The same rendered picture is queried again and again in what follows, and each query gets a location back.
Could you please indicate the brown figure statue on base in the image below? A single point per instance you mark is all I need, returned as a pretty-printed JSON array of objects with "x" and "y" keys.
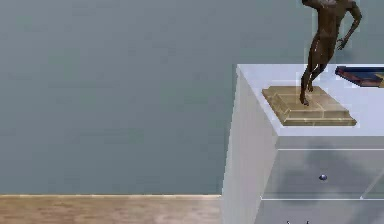
[{"x": 325, "y": 40}]

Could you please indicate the white chest of drawers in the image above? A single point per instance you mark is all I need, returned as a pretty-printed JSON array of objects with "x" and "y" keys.
[{"x": 253, "y": 160}]

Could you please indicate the dark blue book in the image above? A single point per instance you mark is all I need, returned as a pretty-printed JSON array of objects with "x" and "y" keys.
[{"x": 361, "y": 74}]

